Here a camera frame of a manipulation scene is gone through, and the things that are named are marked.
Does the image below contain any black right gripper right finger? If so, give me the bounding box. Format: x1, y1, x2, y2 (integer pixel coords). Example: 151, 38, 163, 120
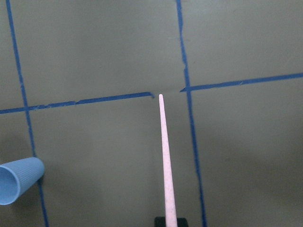
177, 218, 188, 227

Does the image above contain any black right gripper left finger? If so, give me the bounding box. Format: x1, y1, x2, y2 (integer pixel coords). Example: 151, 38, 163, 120
154, 217, 166, 227

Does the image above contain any blue ribbed paper cup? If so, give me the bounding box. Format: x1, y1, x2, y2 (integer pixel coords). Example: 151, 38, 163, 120
0, 157, 45, 205

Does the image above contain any pink chopstick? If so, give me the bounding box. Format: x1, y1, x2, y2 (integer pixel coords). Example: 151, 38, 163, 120
159, 94, 178, 227

